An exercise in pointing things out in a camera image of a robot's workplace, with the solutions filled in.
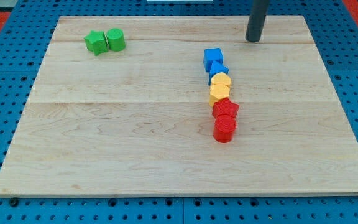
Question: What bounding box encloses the red star block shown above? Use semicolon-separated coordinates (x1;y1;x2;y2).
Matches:
212;98;240;118

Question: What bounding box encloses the green star block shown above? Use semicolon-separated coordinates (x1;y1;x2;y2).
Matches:
84;30;109;55

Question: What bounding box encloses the green cylinder block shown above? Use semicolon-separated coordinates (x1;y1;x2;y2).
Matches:
106;28;126;52

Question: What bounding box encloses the blue cube block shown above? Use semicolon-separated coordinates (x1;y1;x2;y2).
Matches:
203;48;224;72

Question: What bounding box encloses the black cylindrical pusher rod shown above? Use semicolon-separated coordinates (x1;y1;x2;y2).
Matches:
245;0;270;43

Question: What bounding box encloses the light wooden board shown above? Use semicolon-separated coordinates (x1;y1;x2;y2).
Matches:
0;16;358;198

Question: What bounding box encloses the red cylinder block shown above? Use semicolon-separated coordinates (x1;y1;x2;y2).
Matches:
213;114;237;143

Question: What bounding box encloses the yellow cylinder block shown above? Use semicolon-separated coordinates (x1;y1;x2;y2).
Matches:
210;72;232;88

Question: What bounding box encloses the yellow hexagon block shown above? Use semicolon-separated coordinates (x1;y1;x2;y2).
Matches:
209;84;230;107

